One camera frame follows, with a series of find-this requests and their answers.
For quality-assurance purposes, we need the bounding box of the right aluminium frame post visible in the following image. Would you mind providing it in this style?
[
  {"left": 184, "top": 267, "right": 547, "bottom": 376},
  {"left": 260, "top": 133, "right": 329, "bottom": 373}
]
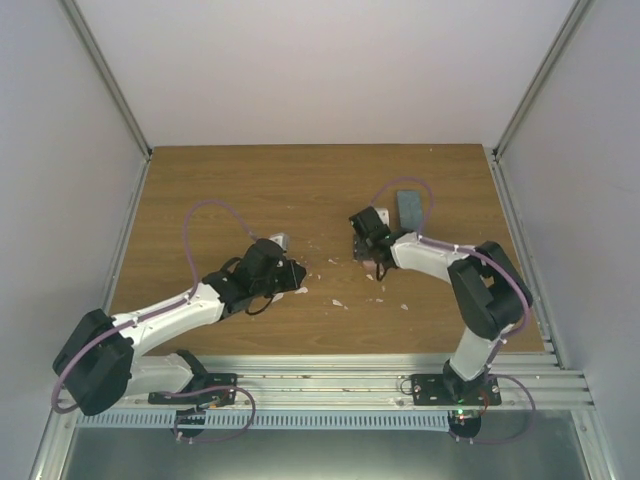
[{"left": 491, "top": 0, "right": 594, "bottom": 163}]

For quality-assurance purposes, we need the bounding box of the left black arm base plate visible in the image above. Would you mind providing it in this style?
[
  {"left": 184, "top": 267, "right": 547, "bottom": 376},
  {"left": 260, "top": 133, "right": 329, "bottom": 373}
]
[{"left": 147, "top": 373, "right": 238, "bottom": 406}]

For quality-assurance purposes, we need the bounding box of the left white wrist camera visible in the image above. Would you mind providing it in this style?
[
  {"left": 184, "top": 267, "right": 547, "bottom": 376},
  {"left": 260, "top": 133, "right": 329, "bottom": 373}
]
[{"left": 269, "top": 232, "right": 290, "bottom": 252}]

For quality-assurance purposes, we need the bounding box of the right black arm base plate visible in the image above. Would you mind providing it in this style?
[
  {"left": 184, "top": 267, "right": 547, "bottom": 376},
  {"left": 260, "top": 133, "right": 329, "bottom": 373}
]
[{"left": 398, "top": 374, "right": 502, "bottom": 407}]

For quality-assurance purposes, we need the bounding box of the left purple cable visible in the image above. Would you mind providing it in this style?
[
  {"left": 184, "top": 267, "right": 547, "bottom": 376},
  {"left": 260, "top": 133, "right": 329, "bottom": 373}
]
[{"left": 51, "top": 199, "right": 259, "bottom": 414}]

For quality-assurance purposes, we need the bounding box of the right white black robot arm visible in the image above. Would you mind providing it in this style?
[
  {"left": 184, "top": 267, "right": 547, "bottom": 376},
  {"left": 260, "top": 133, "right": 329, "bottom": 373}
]
[{"left": 349, "top": 206, "right": 533, "bottom": 405}]

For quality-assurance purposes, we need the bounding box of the left aluminium frame post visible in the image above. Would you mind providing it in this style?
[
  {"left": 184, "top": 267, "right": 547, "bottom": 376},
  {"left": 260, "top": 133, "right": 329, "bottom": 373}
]
[{"left": 58, "top": 0, "right": 153, "bottom": 161}]

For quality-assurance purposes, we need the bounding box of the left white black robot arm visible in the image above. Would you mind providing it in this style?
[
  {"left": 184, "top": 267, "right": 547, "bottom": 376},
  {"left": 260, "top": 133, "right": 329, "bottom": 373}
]
[{"left": 51, "top": 236, "right": 307, "bottom": 416}]

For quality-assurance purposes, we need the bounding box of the pink glasses case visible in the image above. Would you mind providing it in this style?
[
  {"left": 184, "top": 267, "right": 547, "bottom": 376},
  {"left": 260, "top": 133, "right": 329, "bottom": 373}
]
[{"left": 361, "top": 260, "right": 377, "bottom": 280}]

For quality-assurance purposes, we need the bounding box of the grey slotted cable duct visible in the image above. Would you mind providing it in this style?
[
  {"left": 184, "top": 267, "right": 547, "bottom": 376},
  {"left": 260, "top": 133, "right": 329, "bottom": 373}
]
[{"left": 76, "top": 409, "right": 449, "bottom": 432}]

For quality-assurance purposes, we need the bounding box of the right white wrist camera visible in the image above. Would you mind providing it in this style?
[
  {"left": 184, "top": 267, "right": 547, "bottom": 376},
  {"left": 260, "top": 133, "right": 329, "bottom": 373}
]
[{"left": 374, "top": 207, "right": 390, "bottom": 226}]

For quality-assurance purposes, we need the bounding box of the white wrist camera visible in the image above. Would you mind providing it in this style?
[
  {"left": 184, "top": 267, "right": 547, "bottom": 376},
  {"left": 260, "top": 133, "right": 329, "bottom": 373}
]
[
  {"left": 374, "top": 207, "right": 390, "bottom": 226},
  {"left": 269, "top": 232, "right": 290, "bottom": 252}
]

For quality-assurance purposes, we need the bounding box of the aluminium frame post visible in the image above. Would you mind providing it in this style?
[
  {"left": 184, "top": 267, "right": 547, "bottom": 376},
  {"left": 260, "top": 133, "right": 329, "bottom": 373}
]
[
  {"left": 58, "top": 0, "right": 153, "bottom": 161},
  {"left": 491, "top": 0, "right": 594, "bottom": 163}
]

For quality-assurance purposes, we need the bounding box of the teal glasses case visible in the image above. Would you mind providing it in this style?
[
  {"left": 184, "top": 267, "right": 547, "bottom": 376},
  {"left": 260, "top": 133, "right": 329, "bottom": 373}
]
[{"left": 396, "top": 190, "right": 424, "bottom": 231}]

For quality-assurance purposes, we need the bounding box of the aluminium frame rail front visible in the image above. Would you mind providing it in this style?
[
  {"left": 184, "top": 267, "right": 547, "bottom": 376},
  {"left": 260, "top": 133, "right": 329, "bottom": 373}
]
[{"left": 57, "top": 354, "right": 596, "bottom": 411}]

